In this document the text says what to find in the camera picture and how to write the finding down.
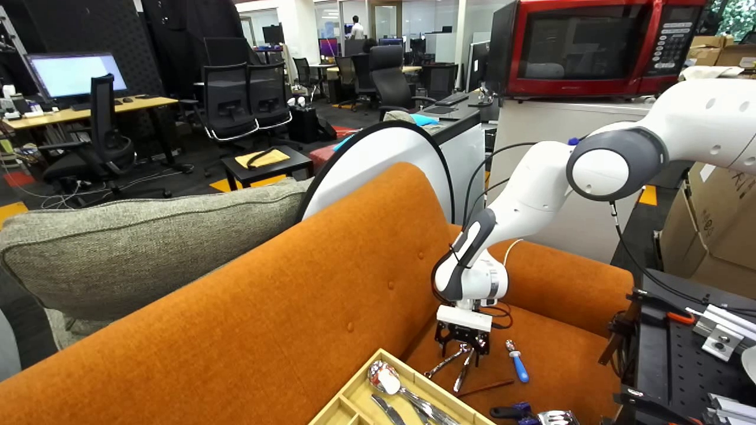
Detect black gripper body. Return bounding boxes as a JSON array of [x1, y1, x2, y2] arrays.
[[435, 323, 490, 355]]

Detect silver spoon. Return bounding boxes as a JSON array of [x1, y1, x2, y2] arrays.
[[451, 344, 477, 395], [425, 343, 472, 378]]

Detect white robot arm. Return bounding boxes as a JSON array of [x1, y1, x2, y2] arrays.
[[433, 77, 756, 333]]

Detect orange fabric sofa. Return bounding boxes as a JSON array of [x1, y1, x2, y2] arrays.
[[0, 165, 632, 425]]

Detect brown chopstick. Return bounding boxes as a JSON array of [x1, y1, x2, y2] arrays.
[[456, 381, 514, 396]]

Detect wooden cutlery tray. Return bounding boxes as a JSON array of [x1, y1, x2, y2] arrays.
[[309, 349, 494, 425]]

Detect white cabinet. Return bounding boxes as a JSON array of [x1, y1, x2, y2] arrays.
[[490, 100, 650, 261]]

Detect black mounting plate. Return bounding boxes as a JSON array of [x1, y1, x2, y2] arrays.
[[614, 268, 756, 425]]

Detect small black side table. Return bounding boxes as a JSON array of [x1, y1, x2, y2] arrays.
[[223, 146, 311, 191]]

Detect cardboard box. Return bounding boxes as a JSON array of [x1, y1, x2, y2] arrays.
[[658, 163, 756, 298]]

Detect red microwave oven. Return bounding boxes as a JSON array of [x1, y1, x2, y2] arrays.
[[485, 0, 709, 100]]

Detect black mesh chair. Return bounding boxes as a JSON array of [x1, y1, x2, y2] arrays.
[[202, 62, 259, 143]]

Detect grey cushion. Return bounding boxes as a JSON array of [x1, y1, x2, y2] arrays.
[[0, 179, 309, 322]]

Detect wooden desk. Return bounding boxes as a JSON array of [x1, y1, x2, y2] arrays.
[[0, 97, 180, 132]]

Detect black office chair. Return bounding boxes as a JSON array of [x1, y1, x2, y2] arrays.
[[43, 74, 135, 182]]

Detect computer monitor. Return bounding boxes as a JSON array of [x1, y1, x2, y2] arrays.
[[26, 51, 127, 100]]

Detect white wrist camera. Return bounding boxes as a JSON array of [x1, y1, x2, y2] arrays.
[[438, 305, 494, 333]]

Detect blue handled utensil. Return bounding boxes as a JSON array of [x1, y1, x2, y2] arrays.
[[505, 341, 530, 384]]

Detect white cable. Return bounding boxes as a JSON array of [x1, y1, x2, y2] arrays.
[[494, 235, 524, 274]]

